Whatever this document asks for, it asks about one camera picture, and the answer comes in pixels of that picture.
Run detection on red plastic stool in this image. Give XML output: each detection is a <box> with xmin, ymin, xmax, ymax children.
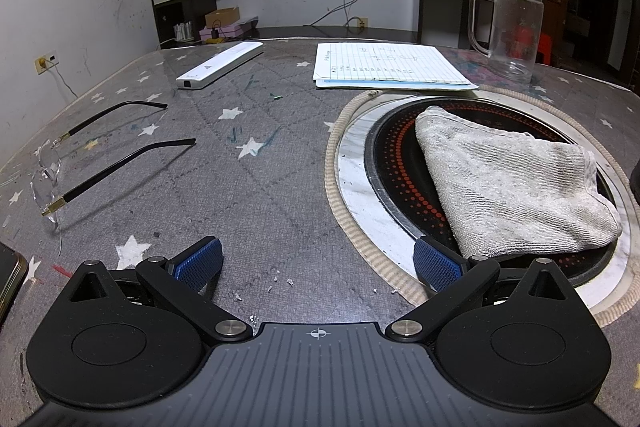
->
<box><xmin>535</xmin><ymin>33</ymin><xmax>555</xmax><ymax>65</ymax></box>

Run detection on cardboard box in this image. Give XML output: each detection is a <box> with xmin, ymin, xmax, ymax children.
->
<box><xmin>205</xmin><ymin>7</ymin><xmax>241</xmax><ymax>29</ymax></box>

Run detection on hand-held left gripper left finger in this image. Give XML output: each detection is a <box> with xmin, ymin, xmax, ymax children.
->
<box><xmin>68</xmin><ymin>236</ymin><xmax>253</xmax><ymax>344</ymax></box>

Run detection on black television bench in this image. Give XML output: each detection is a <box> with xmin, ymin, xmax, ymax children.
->
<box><xmin>215</xmin><ymin>26</ymin><xmax>421</xmax><ymax>45</ymax></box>

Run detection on brown leather shoe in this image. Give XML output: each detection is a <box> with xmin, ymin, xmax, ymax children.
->
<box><xmin>629</xmin><ymin>154</ymin><xmax>640</xmax><ymax>208</ymax></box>

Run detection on pink flat box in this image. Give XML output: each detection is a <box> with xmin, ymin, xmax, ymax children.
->
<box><xmin>199</xmin><ymin>21</ymin><xmax>258</xmax><ymax>44</ymax></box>

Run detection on marble ring with rope trim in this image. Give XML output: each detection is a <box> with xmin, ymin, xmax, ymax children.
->
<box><xmin>324</xmin><ymin>88</ymin><xmax>640</xmax><ymax>328</ymax></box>

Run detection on clear glass mug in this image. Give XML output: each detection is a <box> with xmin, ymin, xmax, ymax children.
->
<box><xmin>468</xmin><ymin>0</ymin><xmax>544</xmax><ymax>84</ymax></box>

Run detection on round black induction cooktop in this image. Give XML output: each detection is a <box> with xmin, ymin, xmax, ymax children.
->
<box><xmin>364</xmin><ymin>99</ymin><xmax>626</xmax><ymax>293</ymax></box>

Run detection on dark smartphone with gold edge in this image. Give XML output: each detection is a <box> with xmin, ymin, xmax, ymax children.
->
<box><xmin>0</xmin><ymin>242</ymin><xmax>28</xmax><ymax>323</ymax></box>

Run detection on grey folded towel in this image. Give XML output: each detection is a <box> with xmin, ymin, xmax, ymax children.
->
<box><xmin>415</xmin><ymin>105</ymin><xmax>622</xmax><ymax>259</ymax></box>

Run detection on rimless eyeglasses with black temples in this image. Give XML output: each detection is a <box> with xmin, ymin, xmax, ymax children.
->
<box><xmin>31</xmin><ymin>101</ymin><xmax>197</xmax><ymax>228</ymax></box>

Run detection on grey star-print tablecloth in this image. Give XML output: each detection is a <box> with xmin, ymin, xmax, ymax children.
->
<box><xmin>0</xmin><ymin>38</ymin><xmax>640</xmax><ymax>427</ymax></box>

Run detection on stack of lined paper sheets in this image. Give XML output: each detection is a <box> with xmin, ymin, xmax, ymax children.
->
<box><xmin>313</xmin><ymin>43</ymin><xmax>480</xmax><ymax>90</ymax></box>

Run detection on long white portable device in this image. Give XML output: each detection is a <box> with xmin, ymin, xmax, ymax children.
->
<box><xmin>176</xmin><ymin>41</ymin><xmax>264</xmax><ymax>90</ymax></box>

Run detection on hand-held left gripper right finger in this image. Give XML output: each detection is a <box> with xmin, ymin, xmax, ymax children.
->
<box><xmin>385</xmin><ymin>234</ymin><xmax>572</xmax><ymax>344</ymax></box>

